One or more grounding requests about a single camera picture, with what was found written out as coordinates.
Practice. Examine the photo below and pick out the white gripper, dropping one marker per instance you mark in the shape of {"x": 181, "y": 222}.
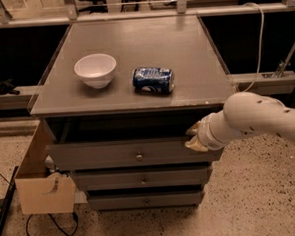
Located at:
{"x": 206, "y": 133}

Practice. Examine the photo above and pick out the grey top drawer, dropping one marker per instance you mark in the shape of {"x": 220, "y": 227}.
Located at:
{"x": 126, "y": 153}

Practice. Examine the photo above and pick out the grey drawer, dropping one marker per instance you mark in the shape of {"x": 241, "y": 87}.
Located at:
{"x": 126, "y": 153}
{"x": 144, "y": 177}
{"x": 105, "y": 203}

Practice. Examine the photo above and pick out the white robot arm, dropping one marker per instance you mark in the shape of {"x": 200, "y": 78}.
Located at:
{"x": 244, "y": 115}

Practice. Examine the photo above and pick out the grey drawer cabinet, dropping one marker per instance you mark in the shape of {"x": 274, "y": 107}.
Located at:
{"x": 77, "y": 113}

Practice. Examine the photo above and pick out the grey middle drawer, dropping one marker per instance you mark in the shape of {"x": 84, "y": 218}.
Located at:
{"x": 144, "y": 177}

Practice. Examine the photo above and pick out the grey bottom drawer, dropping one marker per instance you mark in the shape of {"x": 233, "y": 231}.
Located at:
{"x": 105, "y": 203}

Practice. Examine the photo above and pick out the blue soda can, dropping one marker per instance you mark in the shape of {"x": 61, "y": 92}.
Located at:
{"x": 153, "y": 80}

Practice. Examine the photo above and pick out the white bowl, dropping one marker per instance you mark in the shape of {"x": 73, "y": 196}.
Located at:
{"x": 96, "y": 70}

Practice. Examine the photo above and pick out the cardboard box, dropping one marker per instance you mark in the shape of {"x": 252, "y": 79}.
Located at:
{"x": 40, "y": 191}

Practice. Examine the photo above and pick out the black pole stand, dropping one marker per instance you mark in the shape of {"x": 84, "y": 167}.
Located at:
{"x": 5, "y": 203}

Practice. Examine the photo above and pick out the metal frame rail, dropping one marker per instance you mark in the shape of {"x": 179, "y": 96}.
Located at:
{"x": 263, "y": 84}

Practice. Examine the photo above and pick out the black object on rail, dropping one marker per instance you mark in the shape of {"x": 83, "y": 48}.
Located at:
{"x": 7, "y": 87}

